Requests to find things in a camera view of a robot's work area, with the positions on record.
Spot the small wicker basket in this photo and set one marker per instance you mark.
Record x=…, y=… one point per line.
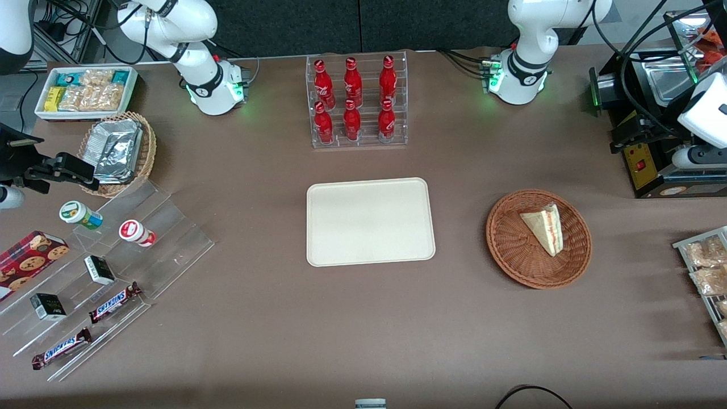
x=147, y=150

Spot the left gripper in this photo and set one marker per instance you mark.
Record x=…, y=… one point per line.
x=653, y=122

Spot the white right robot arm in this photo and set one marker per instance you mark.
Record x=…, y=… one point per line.
x=196, y=57

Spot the red cola bottle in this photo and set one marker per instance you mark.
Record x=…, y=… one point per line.
x=351, y=122
x=352, y=82
x=388, y=79
x=323, y=125
x=387, y=122
x=324, y=85

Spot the black food warmer machine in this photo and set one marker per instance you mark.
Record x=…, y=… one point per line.
x=644, y=170

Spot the snickers bar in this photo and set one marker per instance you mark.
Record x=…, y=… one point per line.
x=113, y=303
x=61, y=349

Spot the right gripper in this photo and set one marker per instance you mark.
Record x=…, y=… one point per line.
x=17, y=158

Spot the tray of snack bags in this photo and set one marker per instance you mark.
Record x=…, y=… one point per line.
x=681, y=245

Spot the clear bag of crackers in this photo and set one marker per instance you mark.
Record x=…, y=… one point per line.
x=102, y=97
x=71, y=98
x=96, y=78

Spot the red cookie box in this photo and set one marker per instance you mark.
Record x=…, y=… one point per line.
x=28, y=261

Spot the clear acrylic step display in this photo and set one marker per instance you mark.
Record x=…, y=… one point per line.
x=164, y=250

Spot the grey object at table edge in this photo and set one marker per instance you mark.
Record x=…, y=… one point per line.
x=370, y=404

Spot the clear bag of nuts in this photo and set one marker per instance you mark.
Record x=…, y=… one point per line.
x=723, y=329
x=710, y=281
x=722, y=308
x=704, y=253

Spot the teal snack pack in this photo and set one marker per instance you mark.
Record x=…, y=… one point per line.
x=68, y=78
x=120, y=77

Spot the red lidded cup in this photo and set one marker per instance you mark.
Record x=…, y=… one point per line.
x=133, y=231

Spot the green lidded cup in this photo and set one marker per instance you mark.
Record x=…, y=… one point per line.
x=76, y=213

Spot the cream plastic tray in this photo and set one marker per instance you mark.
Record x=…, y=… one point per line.
x=369, y=221

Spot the white snack bin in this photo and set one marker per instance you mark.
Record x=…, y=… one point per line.
x=42, y=113

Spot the orange food in warmer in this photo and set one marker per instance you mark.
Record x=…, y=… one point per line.
x=713, y=42

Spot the yellow snack bar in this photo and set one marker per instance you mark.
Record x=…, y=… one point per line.
x=54, y=98

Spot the triangle sandwich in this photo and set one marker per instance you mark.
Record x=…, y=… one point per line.
x=545, y=227

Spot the clear acrylic bottle rack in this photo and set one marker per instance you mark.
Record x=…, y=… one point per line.
x=369, y=139

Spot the silver foil pack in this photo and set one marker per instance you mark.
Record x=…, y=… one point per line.
x=113, y=165
x=116, y=133

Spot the large round wicker basket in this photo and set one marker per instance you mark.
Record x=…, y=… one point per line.
x=511, y=250

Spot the small black box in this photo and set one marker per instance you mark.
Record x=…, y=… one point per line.
x=48, y=307
x=99, y=270

